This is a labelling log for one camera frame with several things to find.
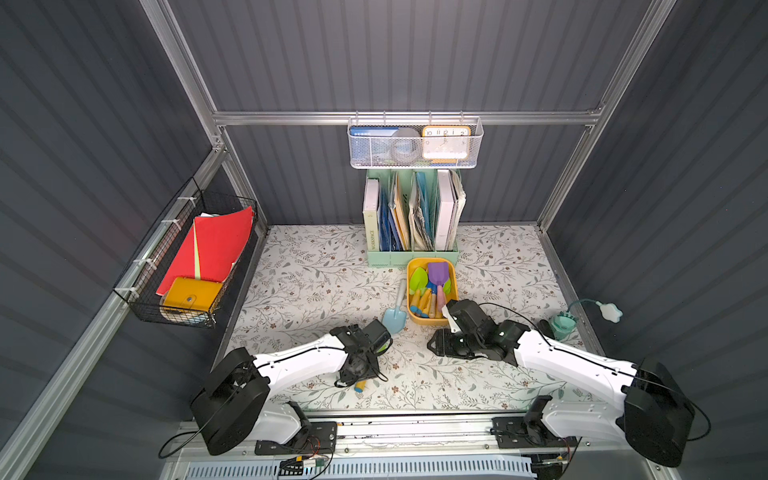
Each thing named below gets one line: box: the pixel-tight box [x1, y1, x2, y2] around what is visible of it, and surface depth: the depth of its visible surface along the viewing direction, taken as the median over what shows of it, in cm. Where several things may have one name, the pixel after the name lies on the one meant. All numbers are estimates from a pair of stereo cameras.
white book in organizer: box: [363, 178, 380, 252], surface depth 95 cm
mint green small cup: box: [551, 311, 579, 342], surface depth 87 cm
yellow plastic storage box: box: [406, 258, 459, 326], surface depth 101 cm
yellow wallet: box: [163, 276, 223, 312], surface depth 66 cm
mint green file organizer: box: [363, 169, 461, 267], surface depth 101 cm
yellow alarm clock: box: [422, 125, 472, 164], surface depth 90 cm
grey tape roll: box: [390, 127, 422, 165], surface depth 89 cm
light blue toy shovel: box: [383, 278, 407, 334], surface depth 97 cm
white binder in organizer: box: [436, 169, 458, 251], surface depth 100 cm
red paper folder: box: [156, 206, 254, 295], surface depth 76 cm
